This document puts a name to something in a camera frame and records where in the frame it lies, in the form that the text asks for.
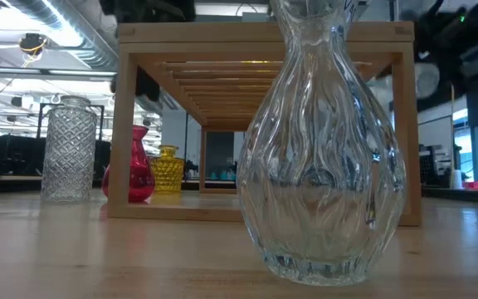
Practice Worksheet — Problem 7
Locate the black perforated crate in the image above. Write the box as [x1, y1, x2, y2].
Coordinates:
[419, 145, 451, 188]

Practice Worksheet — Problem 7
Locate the red glass vase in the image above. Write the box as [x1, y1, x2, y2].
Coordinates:
[100, 124, 157, 203]

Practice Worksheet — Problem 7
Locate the black ceiling device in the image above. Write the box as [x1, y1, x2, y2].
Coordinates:
[17, 32, 48, 57]

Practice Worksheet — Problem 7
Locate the yellow glass vase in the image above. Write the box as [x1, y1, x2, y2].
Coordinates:
[149, 144, 186, 194]

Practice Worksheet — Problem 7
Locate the wooden slatted shelf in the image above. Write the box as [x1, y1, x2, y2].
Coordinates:
[106, 20, 422, 228]

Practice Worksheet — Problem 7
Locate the silver ventilation duct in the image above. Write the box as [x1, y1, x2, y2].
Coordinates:
[6, 0, 120, 71]

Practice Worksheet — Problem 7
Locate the clear diamond-pattern glass vase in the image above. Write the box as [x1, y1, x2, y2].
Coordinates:
[40, 95, 99, 204]

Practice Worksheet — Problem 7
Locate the clear ribbed bulbous glass vase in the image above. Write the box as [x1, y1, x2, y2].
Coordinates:
[236, 0, 408, 287]

